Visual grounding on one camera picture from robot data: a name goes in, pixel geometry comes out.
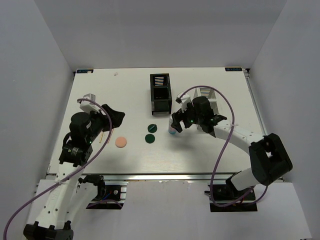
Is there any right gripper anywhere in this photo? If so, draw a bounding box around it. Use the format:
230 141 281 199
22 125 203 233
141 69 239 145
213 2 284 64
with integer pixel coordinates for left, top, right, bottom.
170 101 203 133

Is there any left peach makeup sponge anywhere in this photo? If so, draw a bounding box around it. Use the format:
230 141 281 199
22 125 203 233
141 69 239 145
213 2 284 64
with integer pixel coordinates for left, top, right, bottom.
115 136 127 148

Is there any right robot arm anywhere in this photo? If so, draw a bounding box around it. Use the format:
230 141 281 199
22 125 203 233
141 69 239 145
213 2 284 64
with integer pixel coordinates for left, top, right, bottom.
170 94 293 200

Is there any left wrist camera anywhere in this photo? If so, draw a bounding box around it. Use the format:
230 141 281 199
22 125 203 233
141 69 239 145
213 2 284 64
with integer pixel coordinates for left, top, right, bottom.
77 93 99 114

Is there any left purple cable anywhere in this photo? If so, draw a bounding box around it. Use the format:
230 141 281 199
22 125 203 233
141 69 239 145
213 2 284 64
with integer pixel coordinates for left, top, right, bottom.
3 97 123 240

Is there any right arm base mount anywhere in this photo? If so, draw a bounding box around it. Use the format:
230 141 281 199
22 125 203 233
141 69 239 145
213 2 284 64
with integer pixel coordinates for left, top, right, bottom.
204 184 258 213

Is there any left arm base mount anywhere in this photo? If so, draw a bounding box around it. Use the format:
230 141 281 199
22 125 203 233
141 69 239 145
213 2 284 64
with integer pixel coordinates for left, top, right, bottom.
82 174 128 210

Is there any lower green round compact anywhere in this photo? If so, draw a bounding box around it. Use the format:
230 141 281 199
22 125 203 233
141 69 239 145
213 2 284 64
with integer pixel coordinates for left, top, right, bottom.
144 133 156 144

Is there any purple cable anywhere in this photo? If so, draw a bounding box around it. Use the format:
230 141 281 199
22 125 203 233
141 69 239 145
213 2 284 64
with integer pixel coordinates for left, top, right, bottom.
178 86 267 207
3 97 123 240

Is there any white slotted organizer box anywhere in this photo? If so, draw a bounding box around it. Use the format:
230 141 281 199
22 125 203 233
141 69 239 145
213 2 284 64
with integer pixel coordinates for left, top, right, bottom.
193 87 219 114

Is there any white lotion bottle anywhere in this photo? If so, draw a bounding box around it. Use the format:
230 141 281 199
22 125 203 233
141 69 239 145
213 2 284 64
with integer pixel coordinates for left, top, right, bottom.
168 118 177 135

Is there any right blue table sticker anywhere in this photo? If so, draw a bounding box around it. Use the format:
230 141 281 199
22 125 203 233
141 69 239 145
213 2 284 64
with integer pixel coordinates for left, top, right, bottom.
224 67 243 72

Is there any blue table sticker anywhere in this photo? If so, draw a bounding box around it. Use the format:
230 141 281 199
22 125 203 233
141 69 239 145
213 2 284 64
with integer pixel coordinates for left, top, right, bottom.
224 67 243 72
76 69 94 74

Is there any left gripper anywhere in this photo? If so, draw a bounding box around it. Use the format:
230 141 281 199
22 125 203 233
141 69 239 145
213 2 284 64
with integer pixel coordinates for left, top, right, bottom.
85 103 125 143

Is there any green round compact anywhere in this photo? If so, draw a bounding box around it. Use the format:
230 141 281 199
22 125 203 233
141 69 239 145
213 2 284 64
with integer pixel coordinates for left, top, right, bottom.
144 133 156 144
147 123 158 134

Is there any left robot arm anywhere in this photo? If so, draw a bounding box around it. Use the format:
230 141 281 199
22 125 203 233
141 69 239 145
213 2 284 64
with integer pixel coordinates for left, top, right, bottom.
23 100 125 240

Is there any upper green round compact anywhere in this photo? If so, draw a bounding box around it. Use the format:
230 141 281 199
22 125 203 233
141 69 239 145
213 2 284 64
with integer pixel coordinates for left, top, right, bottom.
147 123 158 134

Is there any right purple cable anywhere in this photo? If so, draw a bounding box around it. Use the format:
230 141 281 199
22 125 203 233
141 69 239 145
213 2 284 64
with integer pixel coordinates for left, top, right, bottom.
178 86 267 207

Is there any left blue table sticker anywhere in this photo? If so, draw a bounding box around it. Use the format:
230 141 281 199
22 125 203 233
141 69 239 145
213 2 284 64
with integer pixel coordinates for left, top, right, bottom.
76 69 94 74

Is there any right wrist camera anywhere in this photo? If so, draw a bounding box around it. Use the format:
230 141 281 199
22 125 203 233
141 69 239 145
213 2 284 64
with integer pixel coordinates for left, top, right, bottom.
175 92 191 112

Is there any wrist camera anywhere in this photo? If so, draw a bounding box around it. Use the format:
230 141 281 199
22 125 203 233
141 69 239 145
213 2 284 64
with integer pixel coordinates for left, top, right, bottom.
175 92 191 112
77 93 99 114

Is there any black slotted organizer box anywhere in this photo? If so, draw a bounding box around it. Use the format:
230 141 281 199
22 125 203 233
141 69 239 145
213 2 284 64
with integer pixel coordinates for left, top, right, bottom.
150 73 172 115

